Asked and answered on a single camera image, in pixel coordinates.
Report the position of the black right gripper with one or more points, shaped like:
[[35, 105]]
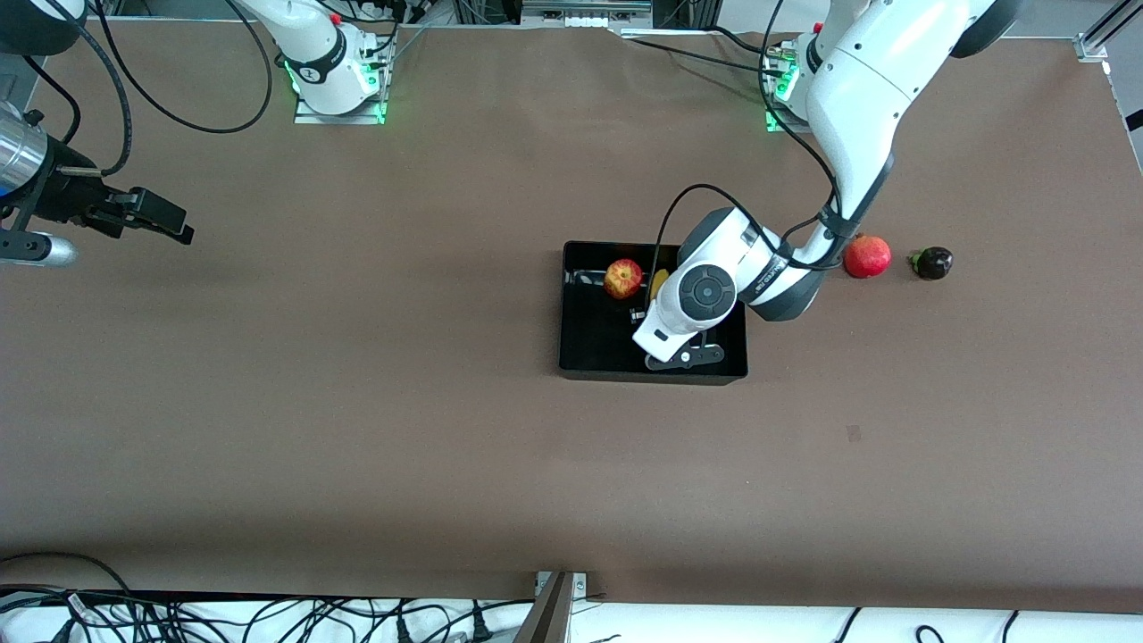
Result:
[[68, 197]]

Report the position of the yellow banana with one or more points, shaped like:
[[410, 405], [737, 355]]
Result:
[[659, 286]]

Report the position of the red yellow apple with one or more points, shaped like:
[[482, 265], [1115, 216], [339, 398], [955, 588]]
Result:
[[622, 279]]

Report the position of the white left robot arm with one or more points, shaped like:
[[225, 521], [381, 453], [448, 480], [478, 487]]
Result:
[[857, 89]]

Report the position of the black plastic box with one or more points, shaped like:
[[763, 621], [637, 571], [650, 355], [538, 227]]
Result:
[[598, 348]]

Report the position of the red pomegranate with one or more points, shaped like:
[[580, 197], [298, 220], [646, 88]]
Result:
[[868, 257]]

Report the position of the dark purple mangosteen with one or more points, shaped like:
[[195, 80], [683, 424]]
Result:
[[933, 263]]

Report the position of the black power plug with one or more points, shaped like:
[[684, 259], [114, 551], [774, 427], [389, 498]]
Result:
[[480, 630]]

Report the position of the aluminium corner profile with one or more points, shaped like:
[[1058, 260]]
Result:
[[1094, 40]]

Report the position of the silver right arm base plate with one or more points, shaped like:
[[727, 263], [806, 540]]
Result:
[[344, 118]]

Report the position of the silver mounting bracket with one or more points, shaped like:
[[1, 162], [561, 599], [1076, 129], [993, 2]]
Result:
[[579, 585]]

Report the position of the grey aluminium profile post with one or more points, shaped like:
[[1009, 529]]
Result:
[[546, 616]]

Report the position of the aluminium frame with sockets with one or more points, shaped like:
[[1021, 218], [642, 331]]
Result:
[[585, 18]]

